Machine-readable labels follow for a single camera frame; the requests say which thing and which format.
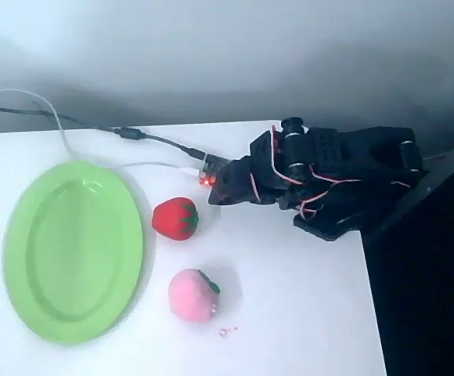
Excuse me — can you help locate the pink toy peach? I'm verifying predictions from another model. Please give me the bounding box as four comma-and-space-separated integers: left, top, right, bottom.
167, 268, 222, 323

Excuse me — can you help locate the green oval plastic plate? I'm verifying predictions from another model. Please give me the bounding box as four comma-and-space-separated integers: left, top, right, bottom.
2, 160, 146, 345

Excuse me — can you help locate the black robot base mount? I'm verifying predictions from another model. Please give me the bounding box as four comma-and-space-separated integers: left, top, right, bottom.
292, 172, 428, 243

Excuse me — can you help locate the black power cable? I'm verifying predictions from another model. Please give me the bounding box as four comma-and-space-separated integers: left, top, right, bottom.
0, 104, 208, 162

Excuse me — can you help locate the red toy strawberry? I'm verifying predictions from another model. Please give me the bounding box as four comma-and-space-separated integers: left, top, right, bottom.
151, 197, 200, 240

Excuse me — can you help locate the white usb cable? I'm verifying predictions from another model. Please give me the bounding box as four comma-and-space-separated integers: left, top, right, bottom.
0, 89, 201, 176

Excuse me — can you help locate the controller board with red light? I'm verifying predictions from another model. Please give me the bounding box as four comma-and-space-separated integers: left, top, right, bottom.
196, 154, 230, 188

